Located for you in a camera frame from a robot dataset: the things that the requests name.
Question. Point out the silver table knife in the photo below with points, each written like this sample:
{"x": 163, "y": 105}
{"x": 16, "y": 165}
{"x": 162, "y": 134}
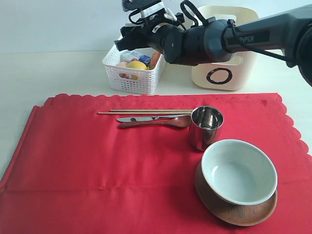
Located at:
{"x": 145, "y": 118}

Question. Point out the brown egg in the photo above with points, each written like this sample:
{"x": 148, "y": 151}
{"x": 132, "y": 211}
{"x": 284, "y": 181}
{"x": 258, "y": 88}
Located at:
{"x": 122, "y": 64}

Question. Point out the brown wooden plate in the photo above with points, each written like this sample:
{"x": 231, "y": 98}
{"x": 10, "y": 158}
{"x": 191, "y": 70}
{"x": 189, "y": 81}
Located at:
{"x": 239, "y": 215}

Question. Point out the white ceramic bowl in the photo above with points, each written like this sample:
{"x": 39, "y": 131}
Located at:
{"x": 239, "y": 172}

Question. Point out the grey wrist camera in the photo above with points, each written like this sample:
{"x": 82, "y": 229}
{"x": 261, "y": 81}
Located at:
{"x": 146, "y": 8}

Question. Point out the white perforated plastic basket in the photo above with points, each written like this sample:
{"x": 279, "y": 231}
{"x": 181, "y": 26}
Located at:
{"x": 131, "y": 80}

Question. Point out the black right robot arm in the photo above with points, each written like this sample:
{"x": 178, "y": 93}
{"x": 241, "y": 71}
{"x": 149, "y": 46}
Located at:
{"x": 187, "y": 38}

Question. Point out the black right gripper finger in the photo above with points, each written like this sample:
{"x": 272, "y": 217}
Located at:
{"x": 123, "y": 44}

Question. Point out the yellow lemon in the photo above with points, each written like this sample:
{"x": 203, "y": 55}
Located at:
{"x": 136, "y": 65}

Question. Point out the wooden chopstick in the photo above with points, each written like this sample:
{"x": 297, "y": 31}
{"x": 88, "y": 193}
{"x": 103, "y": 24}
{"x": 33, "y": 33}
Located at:
{"x": 151, "y": 110}
{"x": 142, "y": 113}

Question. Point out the stainless steel cup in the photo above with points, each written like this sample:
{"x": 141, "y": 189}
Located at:
{"x": 206, "y": 123}

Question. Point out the red sausage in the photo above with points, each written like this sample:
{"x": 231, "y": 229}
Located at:
{"x": 125, "y": 76}

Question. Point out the red scalloped table cloth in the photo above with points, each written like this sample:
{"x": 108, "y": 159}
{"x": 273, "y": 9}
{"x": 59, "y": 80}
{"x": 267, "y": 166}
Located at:
{"x": 75, "y": 172}

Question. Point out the cream plastic bin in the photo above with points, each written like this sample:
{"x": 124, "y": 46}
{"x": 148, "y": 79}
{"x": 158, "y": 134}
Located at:
{"x": 231, "y": 75}

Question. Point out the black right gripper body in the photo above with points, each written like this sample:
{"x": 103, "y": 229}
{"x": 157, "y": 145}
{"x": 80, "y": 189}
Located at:
{"x": 167, "y": 39}

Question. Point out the small milk carton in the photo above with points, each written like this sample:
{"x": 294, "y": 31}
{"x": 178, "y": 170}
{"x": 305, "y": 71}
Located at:
{"x": 134, "y": 55}

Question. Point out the brown wooden spoon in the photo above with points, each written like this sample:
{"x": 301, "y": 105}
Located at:
{"x": 179, "y": 122}

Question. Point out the orange fried food piece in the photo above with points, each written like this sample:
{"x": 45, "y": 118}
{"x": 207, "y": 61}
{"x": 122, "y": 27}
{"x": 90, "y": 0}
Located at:
{"x": 154, "y": 60}

